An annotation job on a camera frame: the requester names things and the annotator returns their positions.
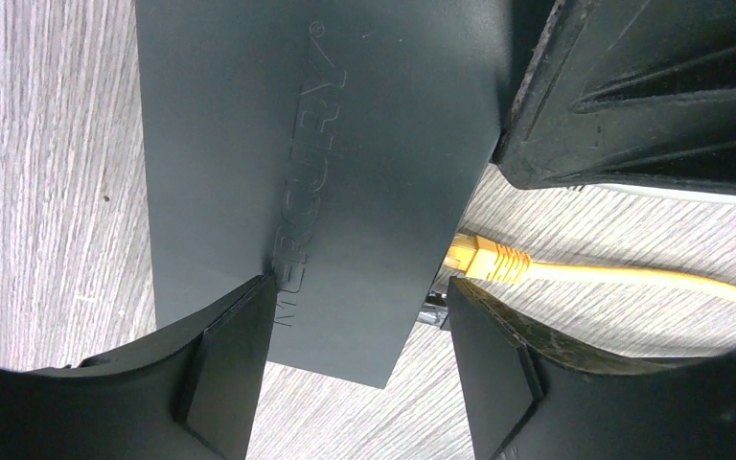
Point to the black network switch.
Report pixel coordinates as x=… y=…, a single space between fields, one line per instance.
x=335 y=144

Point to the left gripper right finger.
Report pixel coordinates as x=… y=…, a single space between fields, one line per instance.
x=533 y=392

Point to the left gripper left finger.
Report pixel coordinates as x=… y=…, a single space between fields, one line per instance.
x=187 y=391

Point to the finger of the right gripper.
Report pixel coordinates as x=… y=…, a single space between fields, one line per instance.
x=637 y=93

